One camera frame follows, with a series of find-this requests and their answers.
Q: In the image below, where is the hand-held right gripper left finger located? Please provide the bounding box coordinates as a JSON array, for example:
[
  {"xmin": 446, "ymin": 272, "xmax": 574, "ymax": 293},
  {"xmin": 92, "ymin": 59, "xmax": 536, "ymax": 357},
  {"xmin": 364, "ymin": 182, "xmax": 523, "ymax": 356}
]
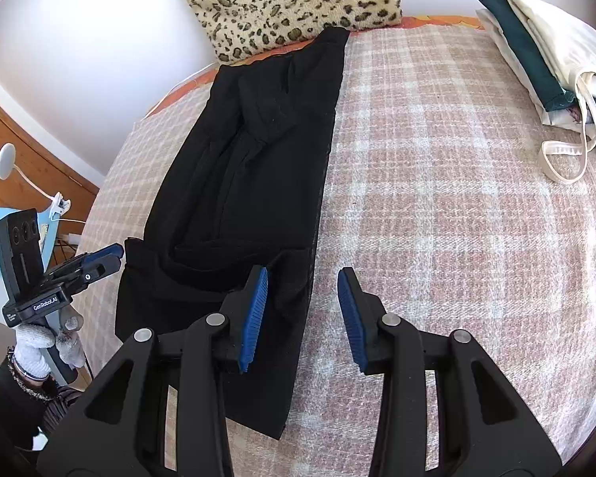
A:
[{"xmin": 36, "ymin": 265, "xmax": 270, "ymax": 477}]

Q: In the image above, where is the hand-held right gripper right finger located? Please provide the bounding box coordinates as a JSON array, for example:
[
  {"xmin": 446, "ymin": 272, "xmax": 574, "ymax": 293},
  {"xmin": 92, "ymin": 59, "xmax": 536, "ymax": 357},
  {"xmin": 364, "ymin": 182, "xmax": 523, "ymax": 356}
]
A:
[{"xmin": 337, "ymin": 267, "xmax": 563, "ymax": 477}]

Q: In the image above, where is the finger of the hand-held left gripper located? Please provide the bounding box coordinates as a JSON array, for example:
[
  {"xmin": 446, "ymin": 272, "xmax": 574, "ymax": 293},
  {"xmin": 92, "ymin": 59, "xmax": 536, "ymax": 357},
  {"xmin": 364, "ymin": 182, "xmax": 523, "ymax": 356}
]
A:
[
  {"xmin": 74, "ymin": 243, "xmax": 125, "ymax": 265},
  {"xmin": 46, "ymin": 255, "xmax": 121, "ymax": 290}
]

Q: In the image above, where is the black t-shirt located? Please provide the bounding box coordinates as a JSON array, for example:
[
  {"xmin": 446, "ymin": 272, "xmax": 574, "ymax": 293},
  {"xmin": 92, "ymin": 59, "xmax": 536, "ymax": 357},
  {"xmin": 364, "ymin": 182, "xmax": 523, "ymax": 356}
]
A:
[{"xmin": 114, "ymin": 26, "xmax": 351, "ymax": 440}]

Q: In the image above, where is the person's left forearm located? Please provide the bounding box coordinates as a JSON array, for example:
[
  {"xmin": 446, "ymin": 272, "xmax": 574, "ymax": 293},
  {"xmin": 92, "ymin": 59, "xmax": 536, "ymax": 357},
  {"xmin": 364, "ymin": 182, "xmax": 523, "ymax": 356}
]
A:
[{"xmin": 0, "ymin": 353, "xmax": 56, "ymax": 454}]

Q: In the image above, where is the person's left hand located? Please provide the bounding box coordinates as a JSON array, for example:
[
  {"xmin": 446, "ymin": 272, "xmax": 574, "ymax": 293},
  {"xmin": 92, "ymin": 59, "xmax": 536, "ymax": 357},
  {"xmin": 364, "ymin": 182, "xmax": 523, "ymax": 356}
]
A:
[{"xmin": 11, "ymin": 305, "xmax": 85, "ymax": 382}]

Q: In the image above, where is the white clip lamp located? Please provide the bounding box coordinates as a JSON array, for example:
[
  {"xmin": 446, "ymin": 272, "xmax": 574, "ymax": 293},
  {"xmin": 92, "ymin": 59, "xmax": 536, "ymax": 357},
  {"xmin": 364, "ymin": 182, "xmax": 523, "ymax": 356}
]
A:
[{"xmin": 0, "ymin": 142, "xmax": 73, "ymax": 220}]

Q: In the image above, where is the dark striped clothing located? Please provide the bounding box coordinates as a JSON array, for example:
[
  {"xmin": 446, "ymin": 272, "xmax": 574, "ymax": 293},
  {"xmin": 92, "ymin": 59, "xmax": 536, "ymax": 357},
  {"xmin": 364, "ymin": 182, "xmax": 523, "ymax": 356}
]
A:
[{"xmin": 39, "ymin": 384, "xmax": 86, "ymax": 434}]

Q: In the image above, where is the plaid blanket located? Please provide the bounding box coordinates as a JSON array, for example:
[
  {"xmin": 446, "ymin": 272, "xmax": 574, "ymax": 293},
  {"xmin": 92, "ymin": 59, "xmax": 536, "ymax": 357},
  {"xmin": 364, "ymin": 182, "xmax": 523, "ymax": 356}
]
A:
[{"xmin": 77, "ymin": 22, "xmax": 596, "ymax": 477}]

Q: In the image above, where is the white folded cloth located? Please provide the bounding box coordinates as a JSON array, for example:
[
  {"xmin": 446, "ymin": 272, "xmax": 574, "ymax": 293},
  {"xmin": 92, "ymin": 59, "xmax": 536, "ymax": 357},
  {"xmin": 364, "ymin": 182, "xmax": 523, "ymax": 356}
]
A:
[{"xmin": 477, "ymin": 7, "xmax": 579, "ymax": 128}]

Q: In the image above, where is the orange bed sheet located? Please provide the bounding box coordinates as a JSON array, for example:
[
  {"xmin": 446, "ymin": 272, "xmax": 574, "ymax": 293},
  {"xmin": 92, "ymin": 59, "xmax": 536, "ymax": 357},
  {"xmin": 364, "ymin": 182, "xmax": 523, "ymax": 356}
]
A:
[{"xmin": 144, "ymin": 14, "xmax": 486, "ymax": 120}]

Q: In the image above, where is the leopard print cushion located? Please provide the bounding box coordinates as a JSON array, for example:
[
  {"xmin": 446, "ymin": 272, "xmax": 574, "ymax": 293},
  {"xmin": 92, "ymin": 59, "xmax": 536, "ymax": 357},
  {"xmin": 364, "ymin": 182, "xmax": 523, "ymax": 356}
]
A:
[{"xmin": 164, "ymin": 0, "xmax": 404, "ymax": 64}]

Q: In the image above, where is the dark green folded cloth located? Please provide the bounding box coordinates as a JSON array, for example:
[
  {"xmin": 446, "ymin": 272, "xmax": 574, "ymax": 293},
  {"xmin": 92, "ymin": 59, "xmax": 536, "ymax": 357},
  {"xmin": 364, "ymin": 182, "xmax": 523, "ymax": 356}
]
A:
[{"xmin": 474, "ymin": 0, "xmax": 578, "ymax": 111}]

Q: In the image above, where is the cream tote bag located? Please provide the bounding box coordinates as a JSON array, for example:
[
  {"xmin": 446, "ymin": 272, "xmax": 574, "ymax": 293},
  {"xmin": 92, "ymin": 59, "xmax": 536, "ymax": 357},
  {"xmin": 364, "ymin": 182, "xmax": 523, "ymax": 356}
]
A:
[{"xmin": 501, "ymin": 0, "xmax": 596, "ymax": 187}]

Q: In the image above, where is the beaded bracelet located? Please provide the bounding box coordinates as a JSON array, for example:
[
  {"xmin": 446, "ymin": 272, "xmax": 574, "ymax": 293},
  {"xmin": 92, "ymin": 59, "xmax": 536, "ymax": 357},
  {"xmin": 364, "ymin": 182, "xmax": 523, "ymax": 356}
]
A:
[{"xmin": 5, "ymin": 347, "xmax": 56, "ymax": 402}]

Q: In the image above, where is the white cable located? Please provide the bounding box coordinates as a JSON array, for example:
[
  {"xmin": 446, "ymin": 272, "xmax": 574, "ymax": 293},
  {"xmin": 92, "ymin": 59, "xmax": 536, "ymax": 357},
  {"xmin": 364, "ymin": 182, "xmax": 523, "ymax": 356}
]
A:
[{"xmin": 144, "ymin": 60, "xmax": 220, "ymax": 120}]

